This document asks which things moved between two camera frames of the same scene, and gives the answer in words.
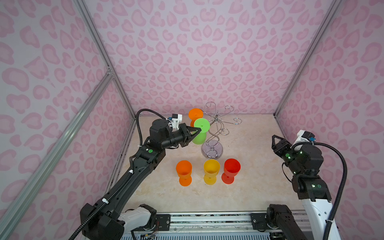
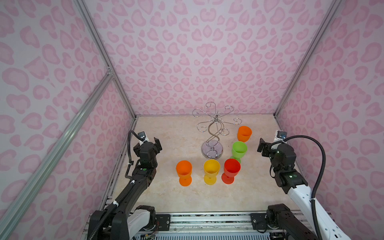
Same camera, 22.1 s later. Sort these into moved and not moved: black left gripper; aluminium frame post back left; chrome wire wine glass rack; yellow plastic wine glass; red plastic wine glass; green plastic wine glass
Moved: black left gripper; green plastic wine glass
Not moved: red plastic wine glass; yellow plastic wine glass; aluminium frame post back left; chrome wire wine glass rack
